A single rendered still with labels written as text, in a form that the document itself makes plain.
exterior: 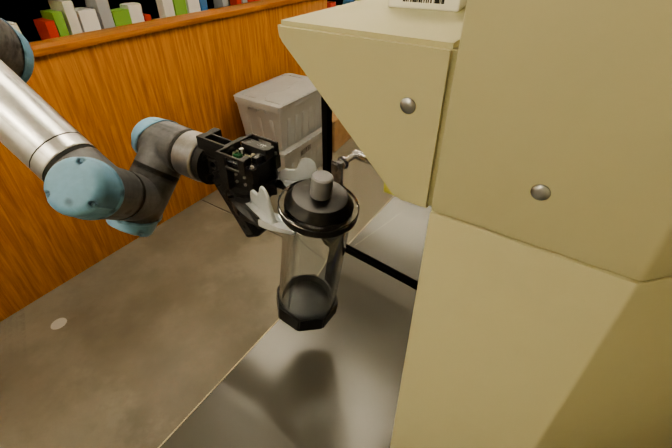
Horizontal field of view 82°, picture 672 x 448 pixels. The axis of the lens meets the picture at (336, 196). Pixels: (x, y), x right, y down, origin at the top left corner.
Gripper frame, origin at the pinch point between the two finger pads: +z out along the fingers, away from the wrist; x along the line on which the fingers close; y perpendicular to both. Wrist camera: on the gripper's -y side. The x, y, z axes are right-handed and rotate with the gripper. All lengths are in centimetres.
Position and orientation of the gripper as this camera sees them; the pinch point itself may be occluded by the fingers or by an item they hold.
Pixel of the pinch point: (313, 214)
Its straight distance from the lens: 53.5
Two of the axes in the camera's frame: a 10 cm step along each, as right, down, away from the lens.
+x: 5.5, -4.7, 7.0
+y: 0.2, -8.2, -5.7
